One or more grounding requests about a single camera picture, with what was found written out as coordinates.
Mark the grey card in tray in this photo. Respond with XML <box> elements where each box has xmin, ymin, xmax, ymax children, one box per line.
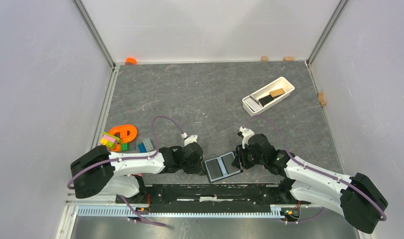
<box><xmin>244</xmin><ymin>95</ymin><xmax>262</xmax><ymax>112</ymax></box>

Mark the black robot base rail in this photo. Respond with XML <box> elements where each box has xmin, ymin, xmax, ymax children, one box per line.
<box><xmin>128</xmin><ymin>183</ymin><xmax>300</xmax><ymax>213</ymax></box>

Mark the blue toy block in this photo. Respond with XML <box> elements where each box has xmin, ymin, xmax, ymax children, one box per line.
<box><xmin>137</xmin><ymin>138</ymin><xmax>155</xmax><ymax>153</ymax></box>

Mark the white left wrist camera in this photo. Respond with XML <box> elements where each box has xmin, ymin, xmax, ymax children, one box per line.
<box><xmin>181</xmin><ymin>132</ymin><xmax>198</xmax><ymax>146</ymax></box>

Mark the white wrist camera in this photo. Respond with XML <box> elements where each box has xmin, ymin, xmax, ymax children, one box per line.
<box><xmin>181</xmin><ymin>132</ymin><xmax>198</xmax><ymax>146</ymax></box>
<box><xmin>238</xmin><ymin>126</ymin><xmax>255</xmax><ymax>149</ymax></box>

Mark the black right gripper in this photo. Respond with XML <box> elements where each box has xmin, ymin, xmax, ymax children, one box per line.
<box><xmin>232</xmin><ymin>143</ymin><xmax>266</xmax><ymax>171</ymax></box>

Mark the wooden curved block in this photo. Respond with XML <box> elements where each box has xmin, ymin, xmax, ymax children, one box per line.
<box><xmin>317</xmin><ymin>92</ymin><xmax>327</xmax><ymax>107</ymax></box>

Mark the white slotted cable duct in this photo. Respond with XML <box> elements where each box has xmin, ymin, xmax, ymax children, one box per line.
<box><xmin>77</xmin><ymin>206</ymin><xmax>284</xmax><ymax>219</ymax></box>

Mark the tan card in tray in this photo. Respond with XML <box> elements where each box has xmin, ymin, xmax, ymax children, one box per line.
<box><xmin>269</xmin><ymin>88</ymin><xmax>286</xmax><ymax>99</ymax></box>

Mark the white card tray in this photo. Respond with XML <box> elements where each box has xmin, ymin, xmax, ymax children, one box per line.
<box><xmin>242</xmin><ymin>77</ymin><xmax>295</xmax><ymax>116</ymax></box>

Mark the black card holder wallet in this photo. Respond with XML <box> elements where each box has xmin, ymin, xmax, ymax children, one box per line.
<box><xmin>202</xmin><ymin>151</ymin><xmax>243</xmax><ymax>183</ymax></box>

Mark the orange toy ring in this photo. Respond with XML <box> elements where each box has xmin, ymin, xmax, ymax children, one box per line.
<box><xmin>108</xmin><ymin>124</ymin><xmax>138</xmax><ymax>152</ymax></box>

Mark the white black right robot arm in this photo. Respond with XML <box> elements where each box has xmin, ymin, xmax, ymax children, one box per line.
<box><xmin>236</xmin><ymin>128</ymin><xmax>388</xmax><ymax>234</ymax></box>

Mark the orange round cap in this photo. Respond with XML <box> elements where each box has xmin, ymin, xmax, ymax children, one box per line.
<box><xmin>125</xmin><ymin>57</ymin><xmax>137</xmax><ymax>65</ymax></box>

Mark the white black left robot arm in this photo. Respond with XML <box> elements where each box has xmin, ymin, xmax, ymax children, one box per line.
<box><xmin>67</xmin><ymin>142</ymin><xmax>203</xmax><ymax>203</ymax></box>

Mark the black card in tray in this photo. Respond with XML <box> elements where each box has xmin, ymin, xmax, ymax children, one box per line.
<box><xmin>258</xmin><ymin>94</ymin><xmax>274</xmax><ymax>107</ymax></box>

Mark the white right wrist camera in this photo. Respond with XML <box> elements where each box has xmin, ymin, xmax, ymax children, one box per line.
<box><xmin>238</xmin><ymin>126</ymin><xmax>255</xmax><ymax>149</ymax></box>

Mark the colourful toy brick stack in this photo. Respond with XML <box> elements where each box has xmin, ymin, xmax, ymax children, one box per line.
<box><xmin>100</xmin><ymin>132</ymin><xmax>129</xmax><ymax>152</ymax></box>

